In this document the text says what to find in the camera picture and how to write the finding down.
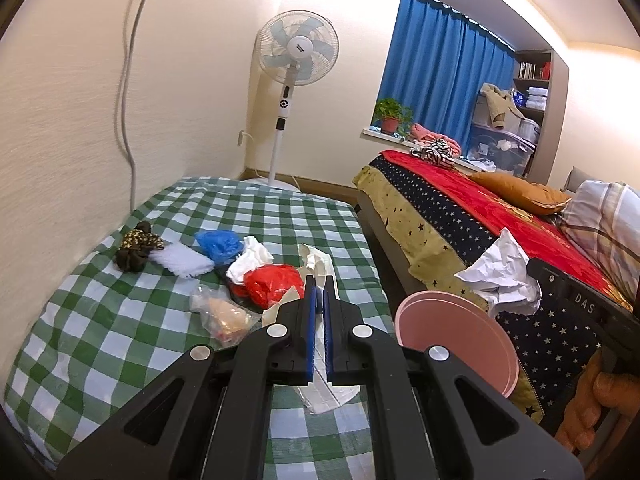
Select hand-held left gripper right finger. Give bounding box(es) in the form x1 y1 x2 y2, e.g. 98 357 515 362
322 276 586 480

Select small white plastic bag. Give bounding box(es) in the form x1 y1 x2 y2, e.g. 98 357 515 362
226 235 276 288

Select white standing fan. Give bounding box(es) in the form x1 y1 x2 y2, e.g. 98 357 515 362
239 10 341 195

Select black and white striped cloth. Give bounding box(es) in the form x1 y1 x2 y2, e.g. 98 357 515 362
409 137 457 170

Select red blanket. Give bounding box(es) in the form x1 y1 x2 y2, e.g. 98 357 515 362
380 149 633 311

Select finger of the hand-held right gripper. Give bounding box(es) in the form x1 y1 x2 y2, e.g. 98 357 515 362
526 257 556 292

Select wooden bookshelf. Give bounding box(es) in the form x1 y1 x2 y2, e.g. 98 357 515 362
512 50 553 181

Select white paper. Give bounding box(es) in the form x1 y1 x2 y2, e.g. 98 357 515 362
455 227 543 318

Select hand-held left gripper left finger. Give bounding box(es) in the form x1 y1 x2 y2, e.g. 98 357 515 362
54 276 321 480

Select white windowsill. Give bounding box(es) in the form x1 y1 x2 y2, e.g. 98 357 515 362
361 127 496 171

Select bed with red blanket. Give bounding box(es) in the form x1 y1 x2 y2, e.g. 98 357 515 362
351 155 606 423

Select blue plastic bag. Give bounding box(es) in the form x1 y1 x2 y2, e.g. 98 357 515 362
195 230 245 264

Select grey wall cable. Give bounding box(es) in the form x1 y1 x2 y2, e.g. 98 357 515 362
115 0 166 213

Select dark bed frame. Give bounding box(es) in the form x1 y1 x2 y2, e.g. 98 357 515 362
354 195 416 301

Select clear plastic storage box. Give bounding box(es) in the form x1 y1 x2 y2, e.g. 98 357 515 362
470 125 538 177

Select person's right hand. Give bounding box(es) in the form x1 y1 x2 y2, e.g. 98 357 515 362
555 347 640 466

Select red plastic bag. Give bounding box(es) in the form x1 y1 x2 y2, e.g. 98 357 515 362
244 263 306 311

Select grey box under jacket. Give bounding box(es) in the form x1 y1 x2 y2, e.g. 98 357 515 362
472 97 501 128

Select orange pillow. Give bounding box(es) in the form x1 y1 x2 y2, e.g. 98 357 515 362
467 171 572 216

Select grey bed headboard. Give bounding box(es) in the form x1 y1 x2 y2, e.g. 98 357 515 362
562 165 606 196

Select pink plastic bin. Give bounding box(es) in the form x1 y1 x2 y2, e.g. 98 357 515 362
394 290 521 398

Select pink folded clothes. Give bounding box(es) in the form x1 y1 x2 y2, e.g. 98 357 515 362
410 122 463 153

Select potted green plant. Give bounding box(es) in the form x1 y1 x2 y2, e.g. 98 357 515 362
372 97 416 141

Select clear plastic bag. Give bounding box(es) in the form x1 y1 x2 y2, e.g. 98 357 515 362
189 284 266 347

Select blue curtain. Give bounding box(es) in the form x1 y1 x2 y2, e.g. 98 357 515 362
378 0 518 148

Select khaki jacket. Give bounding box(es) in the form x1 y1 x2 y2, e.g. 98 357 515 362
480 82 526 128

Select small grey storage box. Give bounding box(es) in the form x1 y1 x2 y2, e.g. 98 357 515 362
515 117 542 146

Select dark floral cloth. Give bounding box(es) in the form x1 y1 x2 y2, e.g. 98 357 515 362
115 220 166 273

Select plaid pillow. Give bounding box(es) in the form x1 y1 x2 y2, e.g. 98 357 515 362
557 180 640 301

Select black and red snack packet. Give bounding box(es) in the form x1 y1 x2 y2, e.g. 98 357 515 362
215 262 253 307

